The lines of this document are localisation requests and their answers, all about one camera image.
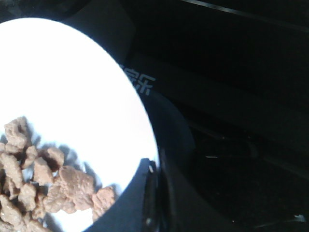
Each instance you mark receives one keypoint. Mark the light blue plate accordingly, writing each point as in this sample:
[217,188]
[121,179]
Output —
[74,96]

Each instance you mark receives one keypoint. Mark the black glass gas hob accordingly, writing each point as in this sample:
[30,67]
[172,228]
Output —
[229,102]

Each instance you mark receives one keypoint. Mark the brown meat pieces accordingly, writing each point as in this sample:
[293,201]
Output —
[39,190]

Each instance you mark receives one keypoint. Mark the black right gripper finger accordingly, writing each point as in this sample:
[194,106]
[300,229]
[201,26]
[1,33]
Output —
[136,208]

